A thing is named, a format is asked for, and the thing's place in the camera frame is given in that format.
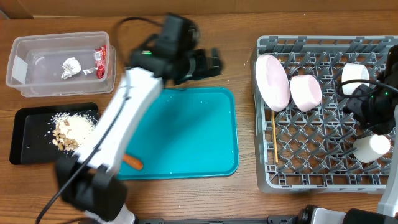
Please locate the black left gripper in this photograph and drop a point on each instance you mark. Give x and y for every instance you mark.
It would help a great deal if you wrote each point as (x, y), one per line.
(201, 68)

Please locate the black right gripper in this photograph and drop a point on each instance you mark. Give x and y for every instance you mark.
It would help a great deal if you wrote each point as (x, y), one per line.
(354, 104)

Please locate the white bowl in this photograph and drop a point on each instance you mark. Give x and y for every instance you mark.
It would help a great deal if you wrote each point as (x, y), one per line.
(352, 71)

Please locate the white cup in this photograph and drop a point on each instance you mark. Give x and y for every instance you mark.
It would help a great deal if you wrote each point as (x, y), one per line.
(371, 148)

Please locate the pink plate with rice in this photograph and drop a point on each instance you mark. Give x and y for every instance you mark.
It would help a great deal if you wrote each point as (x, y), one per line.
(272, 82)

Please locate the wooden chopstick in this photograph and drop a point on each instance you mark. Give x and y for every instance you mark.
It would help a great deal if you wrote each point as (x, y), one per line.
(274, 136)

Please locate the orange carrot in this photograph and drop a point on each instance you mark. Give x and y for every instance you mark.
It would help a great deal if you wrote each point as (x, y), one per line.
(133, 162)

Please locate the white paper tissue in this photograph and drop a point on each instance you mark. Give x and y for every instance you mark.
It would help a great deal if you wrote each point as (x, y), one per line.
(71, 67)

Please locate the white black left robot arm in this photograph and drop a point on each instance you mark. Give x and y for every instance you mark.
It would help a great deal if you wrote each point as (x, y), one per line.
(88, 180)

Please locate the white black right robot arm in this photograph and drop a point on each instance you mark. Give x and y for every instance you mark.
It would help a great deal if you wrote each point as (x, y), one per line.
(385, 100)

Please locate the grey dishwasher rack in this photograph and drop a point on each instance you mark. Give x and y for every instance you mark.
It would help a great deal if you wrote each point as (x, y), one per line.
(315, 148)

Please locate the clear plastic waste bin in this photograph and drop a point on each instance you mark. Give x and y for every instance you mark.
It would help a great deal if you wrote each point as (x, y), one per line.
(35, 64)

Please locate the teal serving tray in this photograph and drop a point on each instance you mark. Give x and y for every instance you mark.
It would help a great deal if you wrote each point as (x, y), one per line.
(186, 133)

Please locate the red snack wrapper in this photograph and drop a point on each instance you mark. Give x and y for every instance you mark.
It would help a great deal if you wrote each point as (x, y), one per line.
(100, 61)

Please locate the rice and peanut pile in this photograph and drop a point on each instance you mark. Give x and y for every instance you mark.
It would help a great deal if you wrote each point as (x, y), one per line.
(68, 131)

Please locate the black plastic tray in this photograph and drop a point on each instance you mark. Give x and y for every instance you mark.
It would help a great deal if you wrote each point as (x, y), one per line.
(32, 133)

